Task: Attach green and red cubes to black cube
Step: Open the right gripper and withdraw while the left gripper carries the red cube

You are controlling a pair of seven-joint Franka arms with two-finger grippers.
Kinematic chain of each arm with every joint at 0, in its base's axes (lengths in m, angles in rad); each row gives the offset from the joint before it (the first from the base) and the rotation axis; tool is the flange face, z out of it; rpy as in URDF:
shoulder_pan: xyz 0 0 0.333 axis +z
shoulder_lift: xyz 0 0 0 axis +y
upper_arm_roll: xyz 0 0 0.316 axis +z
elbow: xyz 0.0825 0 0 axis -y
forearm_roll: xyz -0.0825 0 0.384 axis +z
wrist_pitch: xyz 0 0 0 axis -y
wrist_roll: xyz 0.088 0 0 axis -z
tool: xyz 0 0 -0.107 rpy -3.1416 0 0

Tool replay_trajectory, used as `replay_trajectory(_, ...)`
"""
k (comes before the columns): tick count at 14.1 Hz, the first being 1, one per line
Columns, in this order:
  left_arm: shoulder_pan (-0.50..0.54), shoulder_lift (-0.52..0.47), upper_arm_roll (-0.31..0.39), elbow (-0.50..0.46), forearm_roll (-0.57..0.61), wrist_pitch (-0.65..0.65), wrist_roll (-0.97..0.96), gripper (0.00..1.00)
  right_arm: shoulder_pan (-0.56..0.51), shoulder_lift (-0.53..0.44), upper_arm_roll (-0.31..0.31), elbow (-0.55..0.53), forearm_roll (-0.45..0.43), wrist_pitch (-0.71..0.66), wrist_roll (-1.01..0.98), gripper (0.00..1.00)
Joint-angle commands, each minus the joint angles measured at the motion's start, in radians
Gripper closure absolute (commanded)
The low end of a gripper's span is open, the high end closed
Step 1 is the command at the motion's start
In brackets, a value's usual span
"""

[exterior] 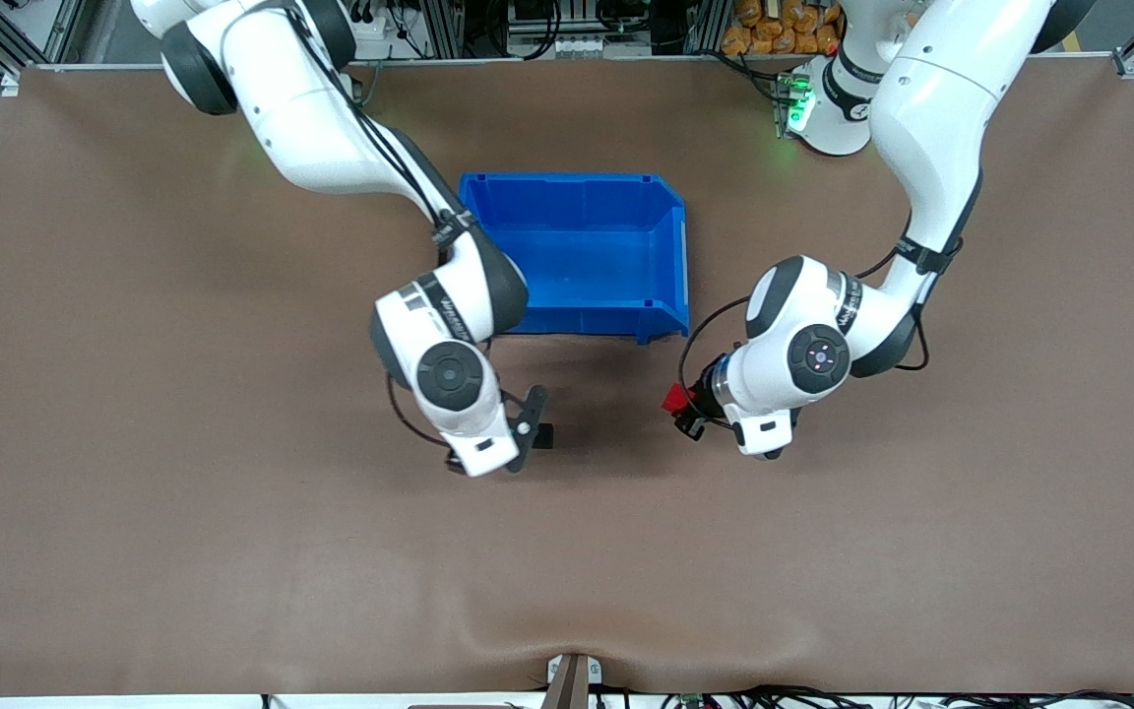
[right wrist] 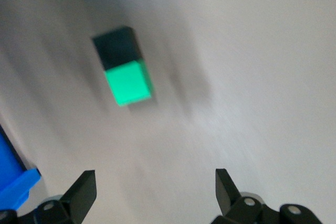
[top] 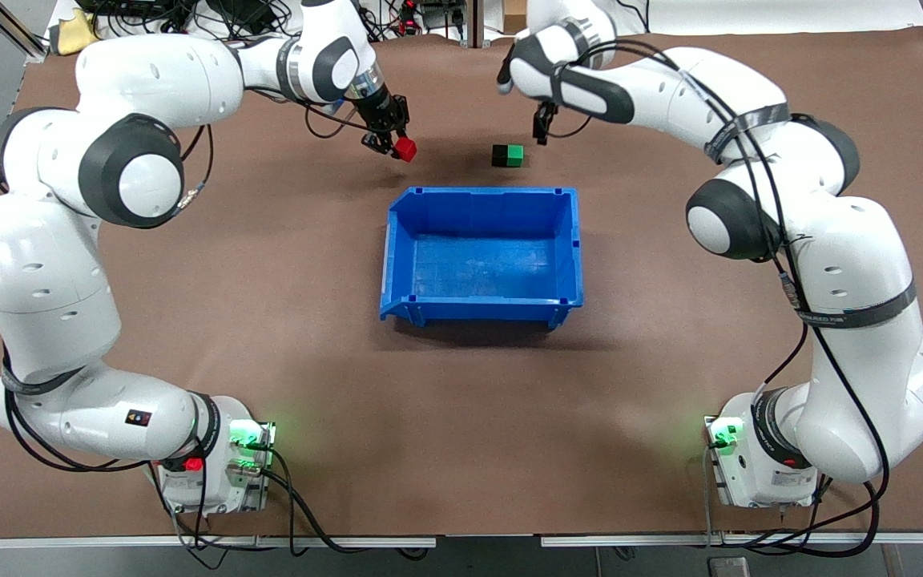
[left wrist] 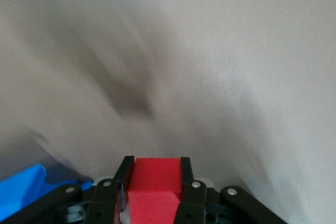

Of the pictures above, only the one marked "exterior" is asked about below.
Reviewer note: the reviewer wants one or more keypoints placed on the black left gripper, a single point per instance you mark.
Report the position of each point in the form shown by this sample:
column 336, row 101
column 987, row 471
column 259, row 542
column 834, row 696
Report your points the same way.
column 693, row 412

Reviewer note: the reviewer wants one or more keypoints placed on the red cube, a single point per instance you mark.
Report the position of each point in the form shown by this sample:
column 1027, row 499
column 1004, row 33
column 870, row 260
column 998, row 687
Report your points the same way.
column 674, row 399

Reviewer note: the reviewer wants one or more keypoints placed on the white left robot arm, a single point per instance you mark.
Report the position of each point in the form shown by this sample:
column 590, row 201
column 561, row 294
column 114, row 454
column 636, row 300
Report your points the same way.
column 931, row 108

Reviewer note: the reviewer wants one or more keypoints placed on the black cube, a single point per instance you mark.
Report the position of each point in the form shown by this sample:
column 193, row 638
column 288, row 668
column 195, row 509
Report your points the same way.
column 544, row 436

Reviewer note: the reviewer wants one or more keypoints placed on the blue plastic storage bin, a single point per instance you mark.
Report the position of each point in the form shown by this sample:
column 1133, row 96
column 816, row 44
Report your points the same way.
column 577, row 246

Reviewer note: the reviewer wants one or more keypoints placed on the brown table mat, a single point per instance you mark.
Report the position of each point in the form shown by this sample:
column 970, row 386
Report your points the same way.
column 183, row 443

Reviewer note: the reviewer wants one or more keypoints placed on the orange snack packets pile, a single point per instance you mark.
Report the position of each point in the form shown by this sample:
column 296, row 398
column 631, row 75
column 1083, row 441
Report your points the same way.
column 774, row 28

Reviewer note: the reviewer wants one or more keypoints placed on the white power strip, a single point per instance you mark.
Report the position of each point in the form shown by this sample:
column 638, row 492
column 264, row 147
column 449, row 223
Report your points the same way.
column 370, row 34

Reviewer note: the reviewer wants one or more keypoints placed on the aluminium frame post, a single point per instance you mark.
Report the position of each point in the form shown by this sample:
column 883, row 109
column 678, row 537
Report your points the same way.
column 707, row 22
column 439, row 25

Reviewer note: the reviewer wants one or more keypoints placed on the metal corner bracket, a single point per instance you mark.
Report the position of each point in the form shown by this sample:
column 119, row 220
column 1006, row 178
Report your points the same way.
column 9, row 84
column 1130, row 65

